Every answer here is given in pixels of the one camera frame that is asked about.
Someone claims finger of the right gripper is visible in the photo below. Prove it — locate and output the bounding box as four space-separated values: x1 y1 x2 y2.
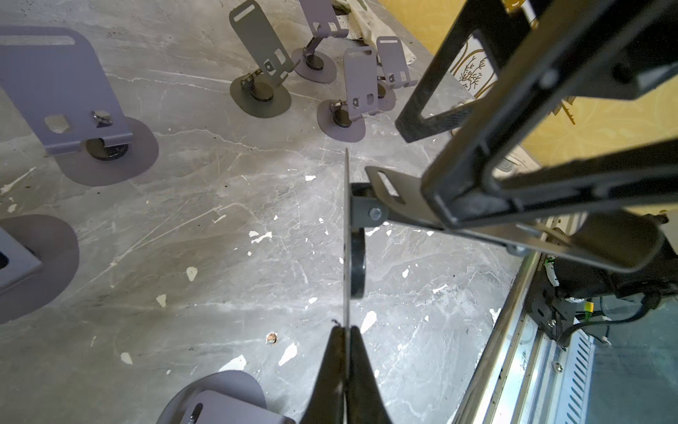
395 1 551 143

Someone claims grey work glove back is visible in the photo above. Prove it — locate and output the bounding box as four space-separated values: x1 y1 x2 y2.
332 0 397 48

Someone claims aluminium frame rail front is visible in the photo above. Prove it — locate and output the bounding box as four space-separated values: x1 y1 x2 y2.
452 254 595 423

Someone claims purple phone stand front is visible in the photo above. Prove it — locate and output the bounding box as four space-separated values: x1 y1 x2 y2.
157 370 293 424

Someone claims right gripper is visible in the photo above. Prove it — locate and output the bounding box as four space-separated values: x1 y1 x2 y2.
420 1 677 300

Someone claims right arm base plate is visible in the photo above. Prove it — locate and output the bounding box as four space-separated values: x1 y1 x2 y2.
524 255 584 341

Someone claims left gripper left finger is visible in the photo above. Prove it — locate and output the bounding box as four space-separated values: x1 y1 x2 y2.
300 326 347 424

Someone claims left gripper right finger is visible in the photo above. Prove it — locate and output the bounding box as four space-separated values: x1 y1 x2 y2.
347 326 392 424

